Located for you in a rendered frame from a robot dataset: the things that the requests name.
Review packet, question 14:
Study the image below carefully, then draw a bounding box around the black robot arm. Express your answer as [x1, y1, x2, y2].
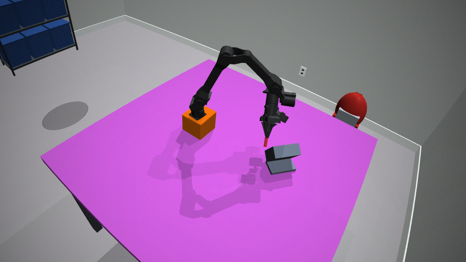
[189, 46, 296, 120]

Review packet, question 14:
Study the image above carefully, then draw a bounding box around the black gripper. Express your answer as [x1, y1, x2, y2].
[260, 103, 281, 138]

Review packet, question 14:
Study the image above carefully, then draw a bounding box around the grey sloped panel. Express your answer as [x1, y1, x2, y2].
[265, 143, 301, 175]

